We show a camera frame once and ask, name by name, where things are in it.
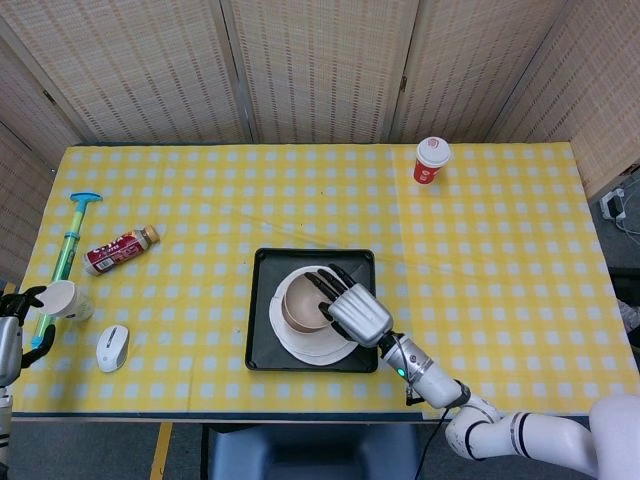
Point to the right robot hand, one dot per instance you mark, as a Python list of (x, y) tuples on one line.
[(360, 315)]

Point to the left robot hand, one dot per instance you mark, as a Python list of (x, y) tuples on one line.
[(10, 345)]

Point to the white paper plate cracked rim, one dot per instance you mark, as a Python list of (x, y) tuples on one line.
[(327, 360)]

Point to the white paper plate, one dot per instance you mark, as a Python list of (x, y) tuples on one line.
[(312, 345)]

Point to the beige bowl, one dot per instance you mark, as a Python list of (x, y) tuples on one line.
[(305, 330), (302, 300)]

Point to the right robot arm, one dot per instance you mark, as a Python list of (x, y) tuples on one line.
[(440, 385)]

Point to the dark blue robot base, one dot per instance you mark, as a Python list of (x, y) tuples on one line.
[(310, 455)]

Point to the black plastic tray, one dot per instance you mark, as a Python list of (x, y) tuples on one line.
[(260, 350)]

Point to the blue green toy pump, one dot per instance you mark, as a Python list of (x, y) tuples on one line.
[(64, 260)]

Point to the white computer mouse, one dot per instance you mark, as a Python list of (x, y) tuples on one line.
[(112, 350)]

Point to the yellow checked tablecloth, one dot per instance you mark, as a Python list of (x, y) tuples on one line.
[(320, 210)]

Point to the brown drink bottle red label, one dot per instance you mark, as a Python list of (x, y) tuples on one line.
[(115, 250)]

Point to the red paper cup white lid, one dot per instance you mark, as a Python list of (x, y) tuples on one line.
[(427, 172)]

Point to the woven folding screen panel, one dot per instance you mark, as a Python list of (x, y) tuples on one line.
[(140, 65), (320, 65), (20, 165), (595, 100), (475, 65)]

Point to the black screen hinge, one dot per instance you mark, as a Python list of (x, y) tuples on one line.
[(403, 83), (48, 96)]

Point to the white power adapter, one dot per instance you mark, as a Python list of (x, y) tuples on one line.
[(614, 205)]

